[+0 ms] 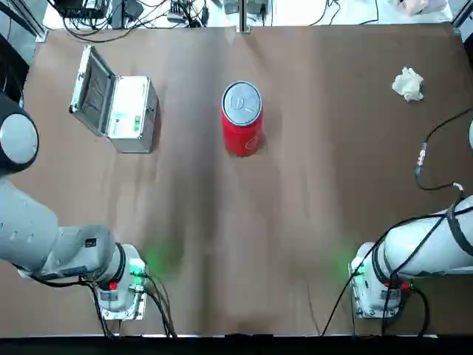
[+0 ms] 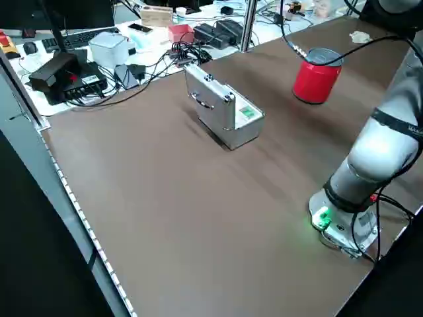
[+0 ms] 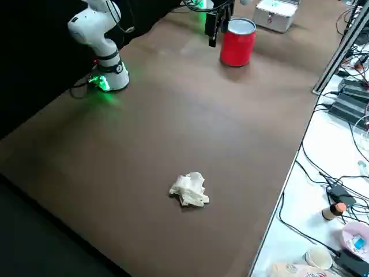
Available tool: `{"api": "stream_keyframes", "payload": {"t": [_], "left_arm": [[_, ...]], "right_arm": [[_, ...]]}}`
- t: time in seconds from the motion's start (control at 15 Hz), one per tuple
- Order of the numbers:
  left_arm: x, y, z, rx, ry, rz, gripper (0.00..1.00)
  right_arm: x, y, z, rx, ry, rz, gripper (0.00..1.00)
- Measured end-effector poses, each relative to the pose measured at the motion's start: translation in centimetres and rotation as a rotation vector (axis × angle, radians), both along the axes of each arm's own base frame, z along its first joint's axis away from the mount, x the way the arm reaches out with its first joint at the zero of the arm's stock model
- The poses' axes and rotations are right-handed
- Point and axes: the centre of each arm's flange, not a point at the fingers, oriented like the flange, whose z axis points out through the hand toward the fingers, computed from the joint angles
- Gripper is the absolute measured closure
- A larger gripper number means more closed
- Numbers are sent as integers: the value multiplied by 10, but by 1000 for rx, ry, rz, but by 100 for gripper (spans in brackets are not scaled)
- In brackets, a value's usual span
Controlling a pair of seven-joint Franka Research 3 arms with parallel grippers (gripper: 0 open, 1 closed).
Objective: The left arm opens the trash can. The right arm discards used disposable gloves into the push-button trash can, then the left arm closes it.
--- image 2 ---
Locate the black monitor stand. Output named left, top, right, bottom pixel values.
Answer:
left=41, top=0, right=89, bottom=63

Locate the silver aluminium case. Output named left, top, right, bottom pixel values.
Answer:
left=183, top=63, right=266, bottom=151

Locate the grey table edge rail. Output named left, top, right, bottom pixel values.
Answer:
left=0, top=49, right=138, bottom=317

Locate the red yellow emergency stop button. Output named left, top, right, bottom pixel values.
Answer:
left=0, top=28, right=18, bottom=60

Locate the black plug adapter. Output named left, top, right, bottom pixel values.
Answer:
left=127, top=64, right=147, bottom=83

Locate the red open box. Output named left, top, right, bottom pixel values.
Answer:
left=167, top=23, right=195, bottom=44

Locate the aluminium profile post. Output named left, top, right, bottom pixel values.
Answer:
left=240, top=0, right=258, bottom=53

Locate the grey power adapter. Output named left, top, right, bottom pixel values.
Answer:
left=114, top=64, right=139, bottom=90

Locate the black monitor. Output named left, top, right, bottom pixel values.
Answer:
left=0, top=0, right=115, bottom=31

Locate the grey usb hub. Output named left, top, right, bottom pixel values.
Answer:
left=167, top=49, right=194, bottom=69

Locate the black keyboard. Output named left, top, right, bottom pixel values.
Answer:
left=42, top=27, right=120, bottom=53

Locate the black network switch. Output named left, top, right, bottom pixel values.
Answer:
left=44, top=61, right=109, bottom=106

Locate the red push-button trash can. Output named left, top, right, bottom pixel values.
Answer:
left=293, top=47, right=344, bottom=106

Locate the black power brick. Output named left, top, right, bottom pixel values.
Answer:
left=193, top=22, right=221, bottom=50
left=213, top=18, right=239, bottom=46

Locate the teal white packet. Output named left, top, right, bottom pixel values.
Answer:
left=127, top=32, right=148, bottom=53

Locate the white cube box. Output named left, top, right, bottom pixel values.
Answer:
left=88, top=31, right=130, bottom=69

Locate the black arm foot cable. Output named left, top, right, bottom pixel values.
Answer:
left=350, top=193, right=417, bottom=265

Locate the wooden box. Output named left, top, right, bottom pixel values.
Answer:
left=139, top=5, right=174, bottom=27

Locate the long black cable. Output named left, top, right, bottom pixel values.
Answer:
left=65, top=52, right=186, bottom=115

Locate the black cable with silver connector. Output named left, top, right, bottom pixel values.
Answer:
left=280, top=0, right=423, bottom=72

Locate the smartphone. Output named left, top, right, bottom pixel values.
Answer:
left=128, top=22, right=154, bottom=35

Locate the black rectangular box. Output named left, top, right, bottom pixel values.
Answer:
left=28, top=52, right=81, bottom=94

